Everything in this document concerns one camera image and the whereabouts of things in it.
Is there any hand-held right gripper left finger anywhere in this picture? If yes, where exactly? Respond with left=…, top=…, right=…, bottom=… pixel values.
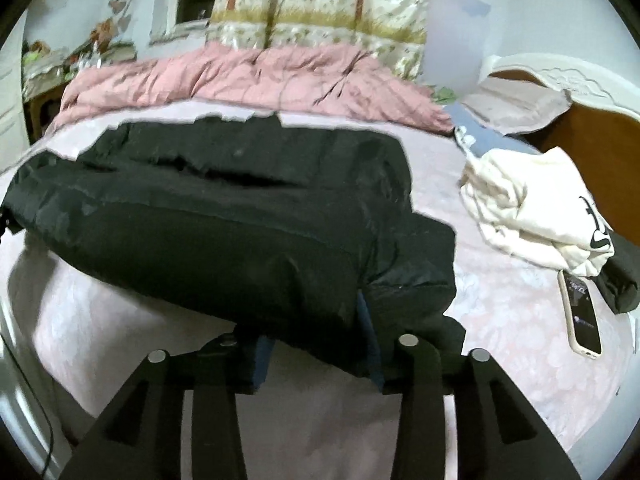
left=60, top=329, right=277, bottom=480

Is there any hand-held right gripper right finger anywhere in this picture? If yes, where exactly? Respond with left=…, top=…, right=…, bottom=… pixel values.
left=355, top=292, right=583, bottom=480

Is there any black puffer jacket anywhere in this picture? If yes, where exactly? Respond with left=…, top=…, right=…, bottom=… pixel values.
left=0, top=115, right=466, bottom=378

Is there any pink floral bed sheet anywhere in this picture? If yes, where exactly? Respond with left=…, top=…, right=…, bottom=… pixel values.
left=0, top=100, right=636, bottom=480

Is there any cream white sweatshirt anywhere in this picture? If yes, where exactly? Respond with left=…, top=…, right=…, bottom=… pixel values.
left=460, top=147, right=613, bottom=278

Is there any smartphone in beige case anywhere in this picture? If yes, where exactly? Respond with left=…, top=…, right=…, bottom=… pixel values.
left=557, top=270, right=603, bottom=359

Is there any blue cloth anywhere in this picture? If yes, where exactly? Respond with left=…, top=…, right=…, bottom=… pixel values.
left=445, top=102, right=543, bottom=158

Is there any dark folded cloth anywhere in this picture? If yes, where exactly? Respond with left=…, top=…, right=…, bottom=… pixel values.
left=600, top=232, right=640, bottom=313

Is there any pink duvet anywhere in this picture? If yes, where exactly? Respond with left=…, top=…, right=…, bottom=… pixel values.
left=52, top=42, right=456, bottom=136

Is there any pale pink pillow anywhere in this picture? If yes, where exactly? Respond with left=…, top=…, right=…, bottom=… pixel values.
left=462, top=80, right=571, bottom=136

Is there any white and wooden headboard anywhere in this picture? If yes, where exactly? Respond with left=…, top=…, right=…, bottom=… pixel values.
left=482, top=54, right=640, bottom=248

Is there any floral patterned curtain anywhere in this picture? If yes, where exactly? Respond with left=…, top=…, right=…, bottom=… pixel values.
left=205, top=0, right=433, bottom=81

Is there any cluttered wooden desk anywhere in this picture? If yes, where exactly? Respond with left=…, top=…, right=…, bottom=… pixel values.
left=22, top=35, right=138, bottom=143

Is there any white cabinet door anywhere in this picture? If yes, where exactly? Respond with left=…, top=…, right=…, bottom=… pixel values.
left=0, top=35, right=31, bottom=156

